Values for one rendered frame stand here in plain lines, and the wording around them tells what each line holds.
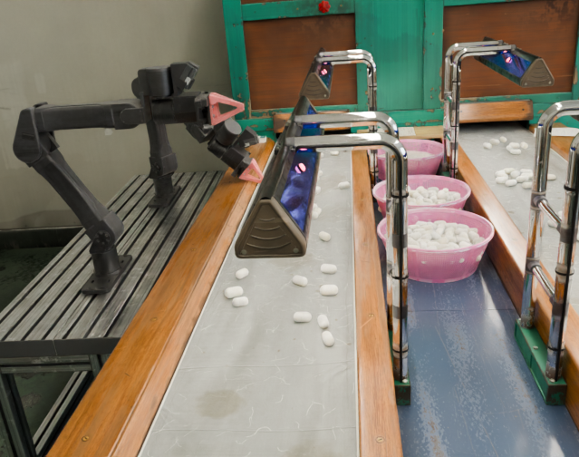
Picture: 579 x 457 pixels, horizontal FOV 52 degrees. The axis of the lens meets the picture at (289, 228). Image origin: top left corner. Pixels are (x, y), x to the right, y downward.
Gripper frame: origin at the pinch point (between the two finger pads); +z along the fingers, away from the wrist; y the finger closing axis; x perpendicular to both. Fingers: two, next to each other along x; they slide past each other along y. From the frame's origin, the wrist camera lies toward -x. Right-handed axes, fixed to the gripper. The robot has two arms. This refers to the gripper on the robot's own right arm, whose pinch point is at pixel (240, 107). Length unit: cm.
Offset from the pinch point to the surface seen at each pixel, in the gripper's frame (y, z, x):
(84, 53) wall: 181, -104, 1
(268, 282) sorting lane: -21.7, 5.6, 33.4
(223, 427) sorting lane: -67, 3, 33
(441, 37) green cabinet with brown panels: 99, 63, -3
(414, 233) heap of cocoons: 0, 39, 33
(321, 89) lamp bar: 22.3, 18.3, 0.6
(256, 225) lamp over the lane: -75, 11, -1
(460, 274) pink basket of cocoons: -12, 48, 38
